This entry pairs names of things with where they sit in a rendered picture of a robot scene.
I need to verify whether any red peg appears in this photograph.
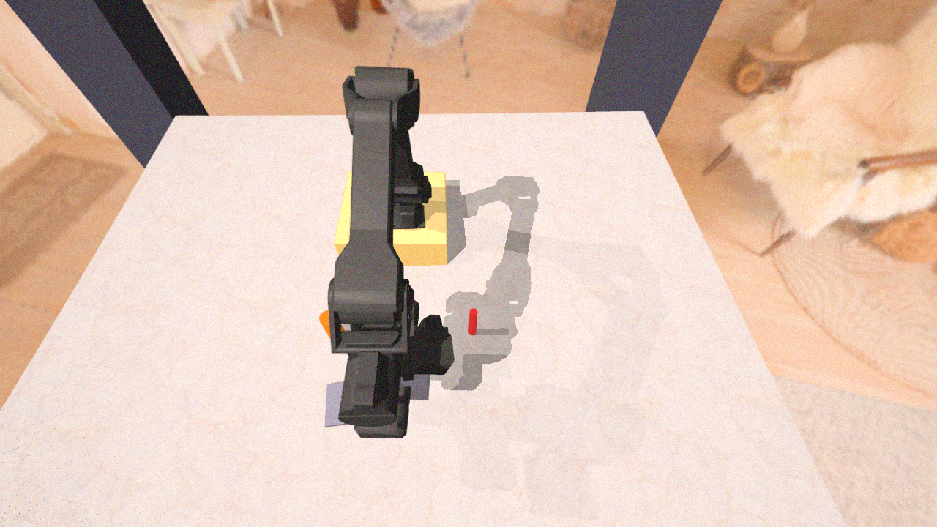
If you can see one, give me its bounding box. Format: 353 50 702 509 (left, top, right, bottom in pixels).
468 308 478 335

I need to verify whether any orange cylinder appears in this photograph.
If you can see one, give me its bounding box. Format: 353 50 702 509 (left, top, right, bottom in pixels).
319 310 345 339

